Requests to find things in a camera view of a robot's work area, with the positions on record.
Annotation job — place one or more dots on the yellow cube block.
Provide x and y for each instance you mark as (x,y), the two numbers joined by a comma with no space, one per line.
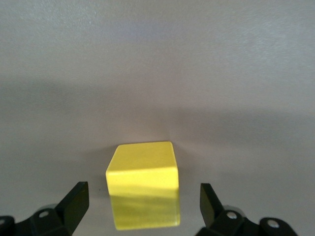
(142,177)

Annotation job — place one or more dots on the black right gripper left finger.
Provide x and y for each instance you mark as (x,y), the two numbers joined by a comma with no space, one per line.
(71,209)

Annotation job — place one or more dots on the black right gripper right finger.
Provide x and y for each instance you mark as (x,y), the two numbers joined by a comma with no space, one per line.
(211,209)

